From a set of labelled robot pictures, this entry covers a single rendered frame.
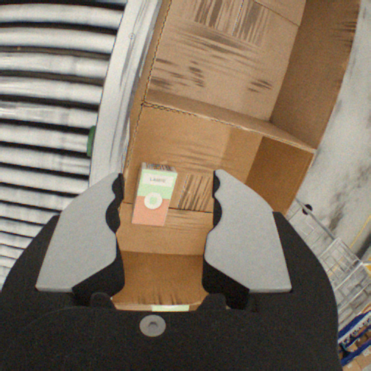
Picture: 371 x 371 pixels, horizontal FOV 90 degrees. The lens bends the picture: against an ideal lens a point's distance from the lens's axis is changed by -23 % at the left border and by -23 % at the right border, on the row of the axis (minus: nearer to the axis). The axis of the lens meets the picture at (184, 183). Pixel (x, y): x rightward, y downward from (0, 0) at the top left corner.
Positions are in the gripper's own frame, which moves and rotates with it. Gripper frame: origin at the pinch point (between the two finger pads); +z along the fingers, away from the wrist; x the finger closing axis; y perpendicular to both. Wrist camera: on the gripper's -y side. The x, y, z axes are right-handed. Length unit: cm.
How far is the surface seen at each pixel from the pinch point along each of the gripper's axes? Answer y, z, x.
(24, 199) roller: 26, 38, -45
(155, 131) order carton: 7.4, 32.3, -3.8
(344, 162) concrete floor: 69, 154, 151
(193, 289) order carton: 41.7, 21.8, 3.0
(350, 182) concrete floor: 94, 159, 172
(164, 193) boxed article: 19.4, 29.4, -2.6
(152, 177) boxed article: 15.4, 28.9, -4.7
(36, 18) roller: -22, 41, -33
